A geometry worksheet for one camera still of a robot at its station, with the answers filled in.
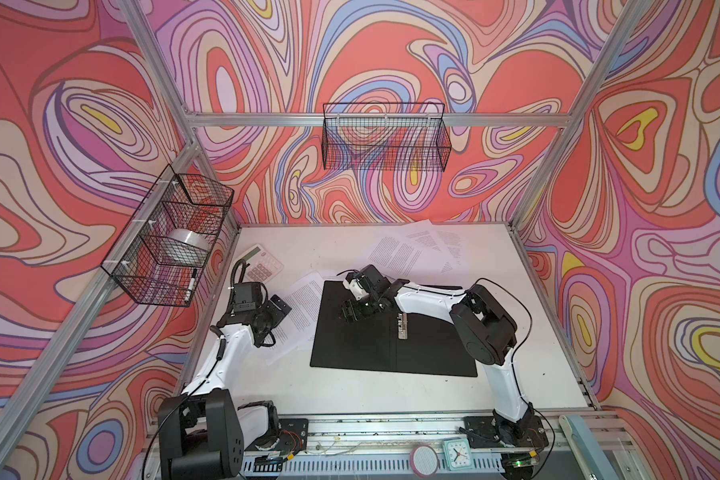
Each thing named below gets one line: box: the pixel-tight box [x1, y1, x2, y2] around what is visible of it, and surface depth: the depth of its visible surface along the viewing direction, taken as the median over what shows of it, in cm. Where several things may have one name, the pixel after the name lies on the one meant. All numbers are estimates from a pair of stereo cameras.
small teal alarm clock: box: [443, 438, 473, 471], surface depth 70 cm
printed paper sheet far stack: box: [367, 219, 467, 278], surface depth 114 cm
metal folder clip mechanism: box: [397, 313, 408, 340], surface depth 93 cm
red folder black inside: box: [309, 280, 478, 377], surface depth 90 cm
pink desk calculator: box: [235, 244, 284, 284], surface depth 107 cm
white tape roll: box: [163, 228, 212, 255], surface depth 73 cm
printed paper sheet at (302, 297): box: [264, 271, 324, 366], surface depth 98 cm
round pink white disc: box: [410, 445, 439, 477], surface depth 68 cm
